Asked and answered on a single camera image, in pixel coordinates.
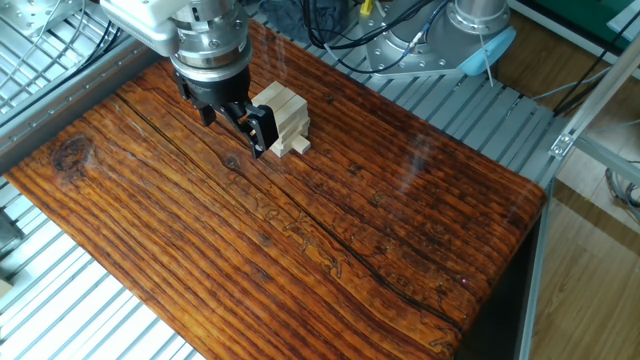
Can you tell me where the thin white cable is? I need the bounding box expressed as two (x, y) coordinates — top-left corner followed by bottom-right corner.
(0, 0), (87, 94)

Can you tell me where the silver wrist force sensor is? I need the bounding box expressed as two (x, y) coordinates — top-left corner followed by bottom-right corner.
(169, 0), (254, 84)

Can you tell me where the aluminium frame rail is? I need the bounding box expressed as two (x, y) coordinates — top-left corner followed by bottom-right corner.
(0, 34), (169, 174)

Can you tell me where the silver perforated mounting plate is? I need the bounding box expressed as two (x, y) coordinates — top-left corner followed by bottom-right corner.
(0, 0), (84, 40)

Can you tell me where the white cable tie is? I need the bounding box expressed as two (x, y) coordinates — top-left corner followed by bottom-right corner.
(476, 29), (496, 89)

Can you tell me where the aluminium frame bar with bracket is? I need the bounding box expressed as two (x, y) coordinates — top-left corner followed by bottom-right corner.
(548, 29), (640, 186)

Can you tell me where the white plastic wrist mount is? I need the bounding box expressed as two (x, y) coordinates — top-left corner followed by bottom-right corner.
(99, 0), (201, 57)

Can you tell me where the wooden Jenga block tower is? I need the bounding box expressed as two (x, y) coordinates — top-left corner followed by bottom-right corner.
(251, 80), (312, 159)

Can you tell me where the grey cable bundle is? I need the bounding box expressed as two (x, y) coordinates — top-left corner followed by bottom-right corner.
(603, 162), (640, 224)

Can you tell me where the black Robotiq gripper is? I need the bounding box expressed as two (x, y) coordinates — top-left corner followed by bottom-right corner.
(173, 63), (280, 160)

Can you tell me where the dark blue towel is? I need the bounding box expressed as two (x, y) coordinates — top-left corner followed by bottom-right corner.
(257, 0), (321, 45)

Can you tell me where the grey cable with blue connector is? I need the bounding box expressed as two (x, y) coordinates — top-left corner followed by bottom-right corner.
(323, 0), (454, 76)

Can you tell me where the thin black cable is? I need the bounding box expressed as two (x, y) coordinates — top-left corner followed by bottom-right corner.
(74, 0), (125, 74)

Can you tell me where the glossy brown wooden board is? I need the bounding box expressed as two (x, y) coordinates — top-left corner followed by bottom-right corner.
(4, 19), (547, 360)

